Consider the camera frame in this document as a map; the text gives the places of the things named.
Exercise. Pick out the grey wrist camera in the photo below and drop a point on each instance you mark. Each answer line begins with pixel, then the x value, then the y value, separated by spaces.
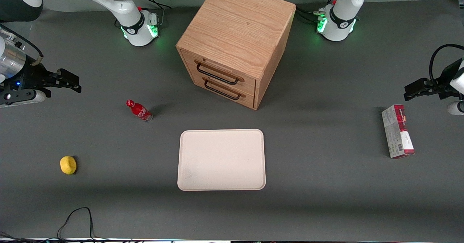
pixel 456 108
pixel 21 98

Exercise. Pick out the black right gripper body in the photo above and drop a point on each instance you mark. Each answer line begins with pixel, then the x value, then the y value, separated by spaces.
pixel 35 77

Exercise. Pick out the grey and red carton box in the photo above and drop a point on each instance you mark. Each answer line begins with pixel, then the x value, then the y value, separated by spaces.
pixel 397 132

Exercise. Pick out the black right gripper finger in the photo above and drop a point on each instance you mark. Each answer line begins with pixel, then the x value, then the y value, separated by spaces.
pixel 77 89
pixel 69 78

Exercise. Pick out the beige rectangular tray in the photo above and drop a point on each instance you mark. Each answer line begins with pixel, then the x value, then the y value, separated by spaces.
pixel 221 159

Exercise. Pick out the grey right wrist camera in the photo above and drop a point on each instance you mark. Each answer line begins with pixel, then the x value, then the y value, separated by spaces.
pixel 21 98

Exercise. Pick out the yellow lemon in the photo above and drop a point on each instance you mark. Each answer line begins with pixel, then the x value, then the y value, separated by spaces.
pixel 68 165

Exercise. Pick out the red soda bottle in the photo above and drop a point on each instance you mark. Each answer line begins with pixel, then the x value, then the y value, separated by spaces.
pixel 139 110

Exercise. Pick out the wooden drawer with notched front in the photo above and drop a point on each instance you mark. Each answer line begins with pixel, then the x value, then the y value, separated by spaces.
pixel 248 99
pixel 250 85

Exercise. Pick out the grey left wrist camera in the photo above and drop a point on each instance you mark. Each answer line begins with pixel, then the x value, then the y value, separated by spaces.
pixel 456 108

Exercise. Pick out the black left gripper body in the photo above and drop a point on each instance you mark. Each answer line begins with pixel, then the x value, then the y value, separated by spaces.
pixel 443 83

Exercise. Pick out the wooden two-drawer cabinet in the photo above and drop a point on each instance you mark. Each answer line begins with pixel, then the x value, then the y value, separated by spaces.
pixel 239 21

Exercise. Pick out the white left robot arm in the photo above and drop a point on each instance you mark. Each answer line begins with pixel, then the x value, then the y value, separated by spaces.
pixel 340 21

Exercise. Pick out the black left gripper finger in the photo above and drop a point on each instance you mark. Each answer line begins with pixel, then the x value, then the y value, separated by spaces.
pixel 417 87
pixel 411 96

